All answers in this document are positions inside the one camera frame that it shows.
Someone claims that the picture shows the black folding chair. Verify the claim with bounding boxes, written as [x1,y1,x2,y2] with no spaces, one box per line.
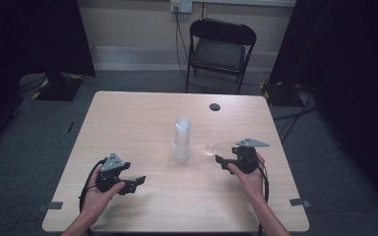
[184,18,258,95]

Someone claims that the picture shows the stack of clear plastic cups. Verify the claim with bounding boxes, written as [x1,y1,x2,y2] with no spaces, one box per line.
[170,116,193,164]

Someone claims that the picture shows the person's right hand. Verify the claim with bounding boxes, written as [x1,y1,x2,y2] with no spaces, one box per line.
[226,151,267,202]

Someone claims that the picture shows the black stand base, yellow tape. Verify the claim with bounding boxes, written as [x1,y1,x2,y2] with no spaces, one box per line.
[31,72,86,102]

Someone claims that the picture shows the person's left hand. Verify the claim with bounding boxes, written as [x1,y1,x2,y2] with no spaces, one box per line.
[82,164,126,221]

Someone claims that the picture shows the single clear plastic cup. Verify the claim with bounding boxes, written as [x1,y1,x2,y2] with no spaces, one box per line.
[203,127,221,157]

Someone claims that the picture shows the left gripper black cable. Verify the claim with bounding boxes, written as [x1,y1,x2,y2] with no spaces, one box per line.
[78,157,108,236]

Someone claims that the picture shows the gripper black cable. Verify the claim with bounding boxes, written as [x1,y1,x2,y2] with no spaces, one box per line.
[256,162,271,236]
[78,157,108,236]

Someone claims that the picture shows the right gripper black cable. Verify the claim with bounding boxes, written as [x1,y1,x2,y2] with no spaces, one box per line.
[256,162,271,236]

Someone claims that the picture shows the white wall outlet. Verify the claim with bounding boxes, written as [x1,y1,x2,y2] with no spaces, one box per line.
[169,0,194,15]

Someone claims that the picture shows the black curtain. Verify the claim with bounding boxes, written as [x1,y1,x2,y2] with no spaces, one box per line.
[0,0,96,156]
[268,0,378,219]

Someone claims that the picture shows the grey tape strip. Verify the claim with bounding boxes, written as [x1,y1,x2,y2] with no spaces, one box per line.
[288,198,312,208]
[36,201,64,212]

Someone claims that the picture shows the black floor cables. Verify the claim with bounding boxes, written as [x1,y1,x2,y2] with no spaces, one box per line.
[272,86,320,146]

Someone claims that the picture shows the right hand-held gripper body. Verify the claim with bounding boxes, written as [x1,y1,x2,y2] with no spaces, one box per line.
[230,137,271,175]

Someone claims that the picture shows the dark stand base with cables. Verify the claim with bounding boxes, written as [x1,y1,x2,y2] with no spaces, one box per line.
[261,81,306,108]

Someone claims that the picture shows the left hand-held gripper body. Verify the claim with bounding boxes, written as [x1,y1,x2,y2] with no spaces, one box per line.
[94,152,133,194]

